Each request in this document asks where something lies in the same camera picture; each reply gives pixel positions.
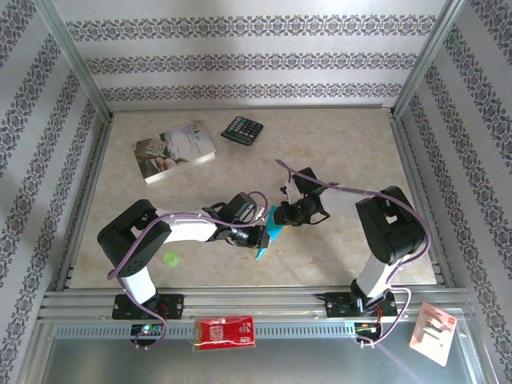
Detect long aluminium mounting rail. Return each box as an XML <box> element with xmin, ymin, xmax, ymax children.
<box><xmin>38</xmin><ymin>284</ymin><xmax>476</xmax><ymax>323</ymax></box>

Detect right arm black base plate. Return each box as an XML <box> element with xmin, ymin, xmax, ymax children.
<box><xmin>323</xmin><ymin>290</ymin><xmax>399</xmax><ymax>320</ymax></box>

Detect slotted metal cable duct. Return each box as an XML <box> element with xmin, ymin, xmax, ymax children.
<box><xmin>51</xmin><ymin>322</ymin><xmax>359</xmax><ymax>340</ymax></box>

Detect grey metal sheet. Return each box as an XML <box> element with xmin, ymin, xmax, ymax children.
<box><xmin>38</xmin><ymin>335</ymin><xmax>481</xmax><ymax>384</ymax></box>

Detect thin aluminium edge rail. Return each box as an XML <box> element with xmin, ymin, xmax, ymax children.
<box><xmin>107</xmin><ymin>103</ymin><xmax>395</xmax><ymax>115</ymax></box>

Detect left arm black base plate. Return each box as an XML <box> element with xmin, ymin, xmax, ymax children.
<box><xmin>111</xmin><ymin>293</ymin><xmax>186</xmax><ymax>321</ymax></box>

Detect paperback book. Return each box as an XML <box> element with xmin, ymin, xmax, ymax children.
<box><xmin>134</xmin><ymin>118</ymin><xmax>218</xmax><ymax>186</ymax></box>

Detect pink blister pack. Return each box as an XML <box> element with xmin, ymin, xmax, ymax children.
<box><xmin>408</xmin><ymin>301</ymin><xmax>458</xmax><ymax>367</ymax></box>

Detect black calculator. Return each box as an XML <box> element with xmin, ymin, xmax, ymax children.
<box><xmin>220</xmin><ymin>115</ymin><xmax>265</xmax><ymax>148</ymax></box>

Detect red packet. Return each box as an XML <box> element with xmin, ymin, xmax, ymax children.
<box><xmin>193</xmin><ymin>314</ymin><xmax>257</xmax><ymax>353</ymax></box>

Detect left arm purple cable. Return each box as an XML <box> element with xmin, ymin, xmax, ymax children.
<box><xmin>106</xmin><ymin>190</ymin><xmax>270</xmax><ymax>351</ymax></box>

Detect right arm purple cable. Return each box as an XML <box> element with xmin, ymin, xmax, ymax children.
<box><xmin>274</xmin><ymin>158</ymin><xmax>432</xmax><ymax>347</ymax></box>

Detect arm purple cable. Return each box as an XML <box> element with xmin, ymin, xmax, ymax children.
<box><xmin>274</xmin><ymin>158</ymin><xmax>432</xmax><ymax>347</ymax></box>
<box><xmin>106</xmin><ymin>190</ymin><xmax>270</xmax><ymax>351</ymax></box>

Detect aluminium side rail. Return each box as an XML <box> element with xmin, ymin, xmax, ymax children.
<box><xmin>54</xmin><ymin>115</ymin><xmax>115</xmax><ymax>292</ymax></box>
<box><xmin>390</xmin><ymin>115</ymin><xmax>458</xmax><ymax>289</ymax></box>

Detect blue paper sheet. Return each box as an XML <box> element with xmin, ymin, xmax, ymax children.
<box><xmin>254</xmin><ymin>205</ymin><xmax>287</xmax><ymax>262</ymax></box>

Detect aluminium frame post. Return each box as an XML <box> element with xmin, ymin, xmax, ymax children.
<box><xmin>34</xmin><ymin>0</ymin><xmax>116</xmax><ymax>123</ymax></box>
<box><xmin>390</xmin><ymin>0</ymin><xmax>479</xmax><ymax>121</ymax></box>

